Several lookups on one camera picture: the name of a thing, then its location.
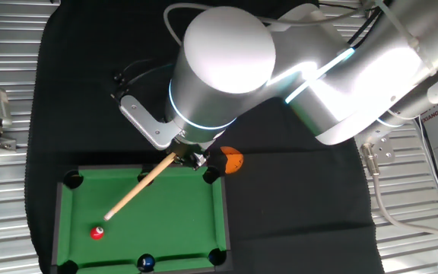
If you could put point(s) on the red number three pool ball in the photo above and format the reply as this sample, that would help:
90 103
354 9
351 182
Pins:
97 233

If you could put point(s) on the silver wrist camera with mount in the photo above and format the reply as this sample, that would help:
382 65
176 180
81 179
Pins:
146 125

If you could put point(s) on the mini green pool table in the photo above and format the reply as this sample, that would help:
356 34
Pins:
181 228

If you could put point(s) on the black table cloth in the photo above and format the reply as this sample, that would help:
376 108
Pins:
280 228

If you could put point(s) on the blue pool ball white spot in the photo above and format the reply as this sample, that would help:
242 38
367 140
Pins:
146 263

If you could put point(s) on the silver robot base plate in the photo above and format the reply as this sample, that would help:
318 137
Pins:
387 150

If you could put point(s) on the wooden pool cue black butt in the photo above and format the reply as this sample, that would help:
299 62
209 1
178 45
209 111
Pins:
139 188

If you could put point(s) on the white zip tie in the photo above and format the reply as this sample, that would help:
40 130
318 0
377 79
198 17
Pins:
397 27

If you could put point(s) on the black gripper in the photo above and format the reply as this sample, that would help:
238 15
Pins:
186 149

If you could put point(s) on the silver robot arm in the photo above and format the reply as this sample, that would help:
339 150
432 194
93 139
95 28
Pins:
226 53

